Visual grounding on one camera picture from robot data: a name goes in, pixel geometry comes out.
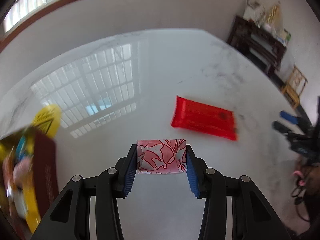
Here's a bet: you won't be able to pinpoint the red snack packet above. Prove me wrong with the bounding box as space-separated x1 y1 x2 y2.
171 96 238 141

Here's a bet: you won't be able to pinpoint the red gold tin box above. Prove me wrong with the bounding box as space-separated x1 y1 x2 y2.
0 127 60 239

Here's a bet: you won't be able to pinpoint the yellow round table sticker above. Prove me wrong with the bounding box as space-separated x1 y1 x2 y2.
31 104 62 138

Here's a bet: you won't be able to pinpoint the right hand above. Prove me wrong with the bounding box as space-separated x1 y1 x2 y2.
300 163 320 196

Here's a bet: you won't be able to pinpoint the papers on side table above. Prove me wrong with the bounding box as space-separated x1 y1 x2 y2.
243 0 291 47

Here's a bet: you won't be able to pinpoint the teal snack packet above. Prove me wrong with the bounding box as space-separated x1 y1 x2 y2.
15 135 28 162

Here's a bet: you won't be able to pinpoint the dark wooden side table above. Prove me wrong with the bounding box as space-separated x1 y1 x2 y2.
227 15 286 77

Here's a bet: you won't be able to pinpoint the small wooden chair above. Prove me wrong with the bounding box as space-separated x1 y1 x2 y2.
281 66 308 109

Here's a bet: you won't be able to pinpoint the pink white patterned packet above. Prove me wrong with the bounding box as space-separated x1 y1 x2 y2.
137 139 188 175

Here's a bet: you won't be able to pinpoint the yellow snack bag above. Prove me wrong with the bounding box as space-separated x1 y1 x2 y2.
1 128 41 239

